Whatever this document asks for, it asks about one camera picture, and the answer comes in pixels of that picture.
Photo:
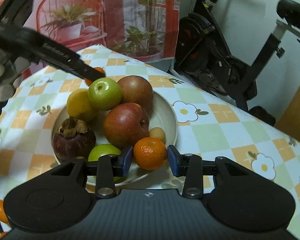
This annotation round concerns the checkered floral tablecloth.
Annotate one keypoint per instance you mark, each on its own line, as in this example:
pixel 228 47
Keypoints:
pixel 207 125

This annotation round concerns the yellow lemon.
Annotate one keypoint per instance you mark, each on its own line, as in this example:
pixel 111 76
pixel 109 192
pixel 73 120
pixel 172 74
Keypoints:
pixel 78 106

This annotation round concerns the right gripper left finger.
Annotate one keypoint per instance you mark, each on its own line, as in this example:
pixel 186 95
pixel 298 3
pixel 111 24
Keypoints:
pixel 108 167

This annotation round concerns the green apple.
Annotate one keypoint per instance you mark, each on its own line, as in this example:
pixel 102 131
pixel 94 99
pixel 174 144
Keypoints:
pixel 104 94
pixel 99 151

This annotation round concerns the gloved left hand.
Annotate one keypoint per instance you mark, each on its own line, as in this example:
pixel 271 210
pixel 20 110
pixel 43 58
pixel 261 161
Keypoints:
pixel 11 73

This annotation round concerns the small brown longan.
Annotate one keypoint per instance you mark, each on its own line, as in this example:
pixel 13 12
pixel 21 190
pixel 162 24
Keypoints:
pixel 158 133

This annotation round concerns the dark purple mangosteen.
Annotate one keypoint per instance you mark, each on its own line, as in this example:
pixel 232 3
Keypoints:
pixel 74 138

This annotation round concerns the red printed backdrop cloth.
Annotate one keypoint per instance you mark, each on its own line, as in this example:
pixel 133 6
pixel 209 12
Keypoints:
pixel 146 30

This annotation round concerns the black exercise bike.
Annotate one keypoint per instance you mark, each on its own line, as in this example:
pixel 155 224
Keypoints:
pixel 246 25

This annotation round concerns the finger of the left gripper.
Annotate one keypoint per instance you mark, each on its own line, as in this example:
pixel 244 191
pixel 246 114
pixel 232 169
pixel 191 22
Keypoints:
pixel 82 70

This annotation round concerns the brownish red apple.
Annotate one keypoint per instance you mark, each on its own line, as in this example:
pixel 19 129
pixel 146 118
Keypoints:
pixel 136 89

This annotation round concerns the wooden door panel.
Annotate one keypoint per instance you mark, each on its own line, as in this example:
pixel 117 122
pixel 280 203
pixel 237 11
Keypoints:
pixel 289 122

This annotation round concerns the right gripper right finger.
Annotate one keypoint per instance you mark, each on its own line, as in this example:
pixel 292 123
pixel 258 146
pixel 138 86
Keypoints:
pixel 189 166

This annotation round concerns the beige round plate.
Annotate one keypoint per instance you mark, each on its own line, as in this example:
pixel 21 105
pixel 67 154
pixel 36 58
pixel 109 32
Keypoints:
pixel 162 115

